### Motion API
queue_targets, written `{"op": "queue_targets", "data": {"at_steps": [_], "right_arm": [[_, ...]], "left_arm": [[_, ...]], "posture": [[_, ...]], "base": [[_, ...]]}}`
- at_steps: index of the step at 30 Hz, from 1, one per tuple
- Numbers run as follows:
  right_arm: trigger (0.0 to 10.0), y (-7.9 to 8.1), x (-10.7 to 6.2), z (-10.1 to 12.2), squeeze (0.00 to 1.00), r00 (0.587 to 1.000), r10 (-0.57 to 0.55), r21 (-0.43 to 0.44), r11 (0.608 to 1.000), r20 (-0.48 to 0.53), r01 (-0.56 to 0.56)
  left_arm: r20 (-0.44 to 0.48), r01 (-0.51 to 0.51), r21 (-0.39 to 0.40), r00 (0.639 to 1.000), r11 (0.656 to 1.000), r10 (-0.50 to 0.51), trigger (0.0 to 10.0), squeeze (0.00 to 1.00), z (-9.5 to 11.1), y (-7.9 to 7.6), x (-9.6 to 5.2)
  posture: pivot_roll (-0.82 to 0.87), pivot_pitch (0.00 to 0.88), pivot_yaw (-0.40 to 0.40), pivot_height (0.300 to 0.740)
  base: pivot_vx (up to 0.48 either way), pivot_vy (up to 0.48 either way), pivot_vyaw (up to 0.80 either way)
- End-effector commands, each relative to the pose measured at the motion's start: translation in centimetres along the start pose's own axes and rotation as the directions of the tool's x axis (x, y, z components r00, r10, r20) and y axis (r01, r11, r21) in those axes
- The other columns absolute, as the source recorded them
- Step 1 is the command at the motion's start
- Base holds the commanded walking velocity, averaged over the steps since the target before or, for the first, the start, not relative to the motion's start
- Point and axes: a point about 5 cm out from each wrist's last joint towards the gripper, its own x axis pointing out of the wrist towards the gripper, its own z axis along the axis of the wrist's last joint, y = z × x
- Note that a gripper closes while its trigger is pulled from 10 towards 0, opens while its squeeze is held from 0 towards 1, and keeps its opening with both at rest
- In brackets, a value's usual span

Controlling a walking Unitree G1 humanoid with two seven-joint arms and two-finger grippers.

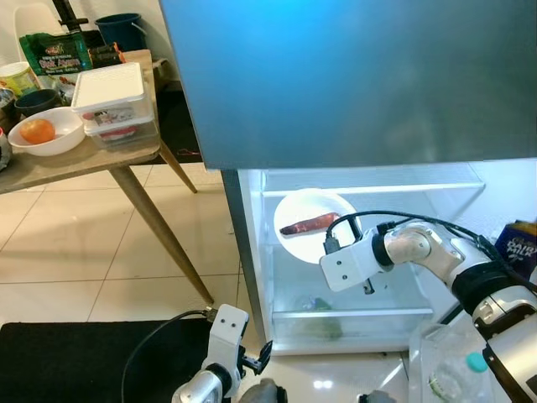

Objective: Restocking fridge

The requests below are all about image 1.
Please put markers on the white round plate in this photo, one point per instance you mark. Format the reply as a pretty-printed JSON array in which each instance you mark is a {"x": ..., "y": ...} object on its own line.
[{"x": 310, "y": 201}]

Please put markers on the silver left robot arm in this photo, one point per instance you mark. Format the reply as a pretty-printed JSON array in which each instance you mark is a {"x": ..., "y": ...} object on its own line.
[{"x": 200, "y": 388}]

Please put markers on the grey steel fridge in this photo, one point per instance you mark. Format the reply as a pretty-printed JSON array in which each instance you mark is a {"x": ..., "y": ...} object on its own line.
[{"x": 352, "y": 84}]

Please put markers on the green leafy vegetable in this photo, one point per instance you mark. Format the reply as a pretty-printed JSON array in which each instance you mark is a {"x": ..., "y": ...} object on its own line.
[{"x": 325, "y": 323}]

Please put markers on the red chili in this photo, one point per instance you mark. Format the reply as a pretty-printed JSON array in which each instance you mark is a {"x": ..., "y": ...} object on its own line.
[{"x": 309, "y": 224}]

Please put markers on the clear bottle teal cap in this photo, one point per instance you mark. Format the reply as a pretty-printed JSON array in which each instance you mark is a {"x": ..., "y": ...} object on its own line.
[{"x": 476, "y": 362}]

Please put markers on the blue milk carton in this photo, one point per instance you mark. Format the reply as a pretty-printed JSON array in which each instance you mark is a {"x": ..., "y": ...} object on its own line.
[{"x": 516, "y": 248}]

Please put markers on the wooden table leg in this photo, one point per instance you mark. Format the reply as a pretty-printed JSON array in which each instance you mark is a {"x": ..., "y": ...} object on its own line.
[
  {"x": 159, "y": 231},
  {"x": 178, "y": 168}
]

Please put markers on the black floor mat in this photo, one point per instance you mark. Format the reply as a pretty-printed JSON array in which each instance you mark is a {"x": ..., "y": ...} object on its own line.
[{"x": 84, "y": 361}]

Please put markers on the white bowl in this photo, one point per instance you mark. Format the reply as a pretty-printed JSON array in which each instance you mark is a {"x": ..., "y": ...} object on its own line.
[{"x": 69, "y": 138}]

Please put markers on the white lidded food container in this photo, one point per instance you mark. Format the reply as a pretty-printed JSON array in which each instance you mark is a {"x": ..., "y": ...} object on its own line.
[{"x": 113, "y": 84}]

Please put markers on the orange fruit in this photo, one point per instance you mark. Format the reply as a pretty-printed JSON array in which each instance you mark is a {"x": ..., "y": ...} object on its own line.
[{"x": 38, "y": 131}]

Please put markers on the black bowl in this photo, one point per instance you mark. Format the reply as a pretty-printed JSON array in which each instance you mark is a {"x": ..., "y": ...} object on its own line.
[{"x": 38, "y": 102}]

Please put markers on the blue bucket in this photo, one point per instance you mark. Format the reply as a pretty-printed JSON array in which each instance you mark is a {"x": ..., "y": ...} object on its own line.
[{"x": 119, "y": 32}]

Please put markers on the green stock packet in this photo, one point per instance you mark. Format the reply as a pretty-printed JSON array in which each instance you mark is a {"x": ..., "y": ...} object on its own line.
[{"x": 54, "y": 52}]

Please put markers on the white-topped yellow noodle cup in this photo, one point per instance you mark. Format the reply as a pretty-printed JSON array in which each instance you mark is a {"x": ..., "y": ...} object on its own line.
[{"x": 17, "y": 80}]

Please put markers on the black stand pole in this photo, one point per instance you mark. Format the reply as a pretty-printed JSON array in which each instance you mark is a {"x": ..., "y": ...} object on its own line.
[{"x": 69, "y": 15}]

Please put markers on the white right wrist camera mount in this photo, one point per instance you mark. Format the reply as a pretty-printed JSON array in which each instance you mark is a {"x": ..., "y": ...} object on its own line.
[{"x": 352, "y": 264}]

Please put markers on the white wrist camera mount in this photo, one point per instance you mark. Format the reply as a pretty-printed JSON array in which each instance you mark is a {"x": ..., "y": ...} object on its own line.
[
  {"x": 352, "y": 264},
  {"x": 226, "y": 336}
]

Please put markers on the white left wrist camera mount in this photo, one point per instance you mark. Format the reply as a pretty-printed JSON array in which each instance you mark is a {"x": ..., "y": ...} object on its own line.
[{"x": 226, "y": 336}]

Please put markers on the black foam wall mats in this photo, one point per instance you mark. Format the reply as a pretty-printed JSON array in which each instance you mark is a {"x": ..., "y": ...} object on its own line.
[{"x": 178, "y": 126}]

